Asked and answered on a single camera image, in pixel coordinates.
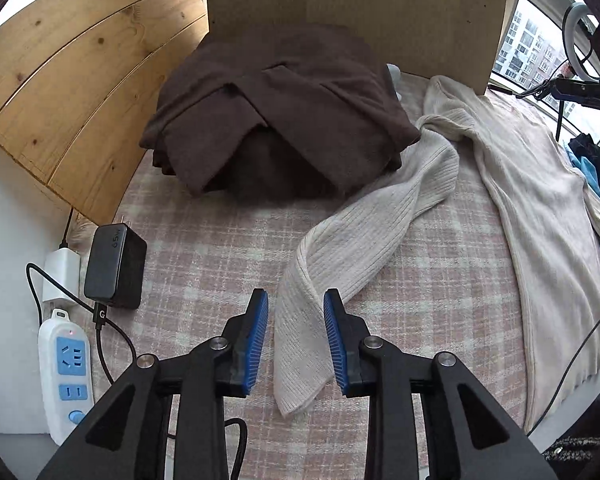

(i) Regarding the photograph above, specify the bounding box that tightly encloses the wooden plank wall panel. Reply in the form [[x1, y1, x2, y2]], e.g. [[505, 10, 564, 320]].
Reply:
[[0, 0, 211, 226]]

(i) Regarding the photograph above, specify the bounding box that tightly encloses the black adapter cable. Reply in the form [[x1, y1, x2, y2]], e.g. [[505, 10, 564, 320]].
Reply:
[[94, 304, 248, 480]]

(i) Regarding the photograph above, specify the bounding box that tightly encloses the white cloth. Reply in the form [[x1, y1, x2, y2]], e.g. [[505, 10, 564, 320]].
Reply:
[[386, 62, 403, 101]]

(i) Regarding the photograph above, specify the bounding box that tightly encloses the pink plaid blanket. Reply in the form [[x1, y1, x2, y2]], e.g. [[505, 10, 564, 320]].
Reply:
[[75, 72, 600, 480]]

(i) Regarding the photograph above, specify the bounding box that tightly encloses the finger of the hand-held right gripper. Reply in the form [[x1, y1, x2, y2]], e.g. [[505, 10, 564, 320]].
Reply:
[[516, 76, 568, 101]]

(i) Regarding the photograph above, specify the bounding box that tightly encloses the brown garment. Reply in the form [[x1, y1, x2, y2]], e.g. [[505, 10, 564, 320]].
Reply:
[[140, 22, 422, 201]]

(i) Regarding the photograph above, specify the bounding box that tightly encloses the beige ribbed sweater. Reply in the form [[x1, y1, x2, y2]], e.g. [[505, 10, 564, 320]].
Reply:
[[274, 75, 600, 418]]

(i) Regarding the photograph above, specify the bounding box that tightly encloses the white ring light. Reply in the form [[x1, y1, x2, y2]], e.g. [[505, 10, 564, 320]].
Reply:
[[561, 2, 600, 82]]

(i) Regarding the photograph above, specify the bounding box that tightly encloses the black charger cable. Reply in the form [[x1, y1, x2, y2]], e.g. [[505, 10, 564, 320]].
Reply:
[[61, 207, 76, 251]]

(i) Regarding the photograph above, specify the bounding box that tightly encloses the white power strip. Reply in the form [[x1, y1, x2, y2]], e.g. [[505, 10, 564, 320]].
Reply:
[[37, 308, 95, 446]]

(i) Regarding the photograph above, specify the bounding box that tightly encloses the black power adapter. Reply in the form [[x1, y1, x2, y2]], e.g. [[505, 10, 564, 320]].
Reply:
[[83, 215, 148, 310]]

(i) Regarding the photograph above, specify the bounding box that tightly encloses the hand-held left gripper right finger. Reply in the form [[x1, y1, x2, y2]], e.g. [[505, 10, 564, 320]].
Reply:
[[323, 288, 561, 480]]

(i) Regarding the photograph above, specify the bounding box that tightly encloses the white charger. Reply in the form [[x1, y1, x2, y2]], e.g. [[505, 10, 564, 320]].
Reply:
[[42, 247, 81, 306]]

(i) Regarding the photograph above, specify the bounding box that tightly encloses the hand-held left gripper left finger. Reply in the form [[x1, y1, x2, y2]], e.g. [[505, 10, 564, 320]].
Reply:
[[35, 288, 270, 480]]

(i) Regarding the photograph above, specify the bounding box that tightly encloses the blue pinstriped shirt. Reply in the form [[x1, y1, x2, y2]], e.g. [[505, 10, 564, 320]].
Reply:
[[565, 152, 600, 271]]

